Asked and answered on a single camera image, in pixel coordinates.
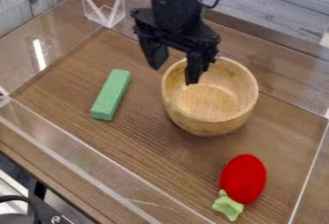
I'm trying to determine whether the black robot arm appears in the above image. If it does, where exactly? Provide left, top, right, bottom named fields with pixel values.
left=131, top=0, right=221, bottom=86

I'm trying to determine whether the red plush tomato toy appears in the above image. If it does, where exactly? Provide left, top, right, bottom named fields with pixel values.
left=213, top=154, right=267, bottom=222

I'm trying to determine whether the green rectangular block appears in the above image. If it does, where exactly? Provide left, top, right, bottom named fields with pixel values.
left=90, top=69, right=131, bottom=121

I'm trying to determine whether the clear acrylic tray wall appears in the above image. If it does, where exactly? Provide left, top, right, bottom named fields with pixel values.
left=0, top=88, right=215, bottom=224

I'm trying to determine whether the wooden bowl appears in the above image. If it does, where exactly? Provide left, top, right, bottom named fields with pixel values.
left=162, top=57, right=259, bottom=137

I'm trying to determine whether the black table frame bracket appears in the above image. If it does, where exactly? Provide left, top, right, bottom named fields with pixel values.
left=28, top=182, right=75, bottom=224

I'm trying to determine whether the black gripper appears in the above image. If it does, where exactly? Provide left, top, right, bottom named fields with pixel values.
left=131, top=0, right=219, bottom=85

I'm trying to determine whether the black cable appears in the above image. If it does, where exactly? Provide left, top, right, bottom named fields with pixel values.
left=0, top=194, right=33, bottom=224

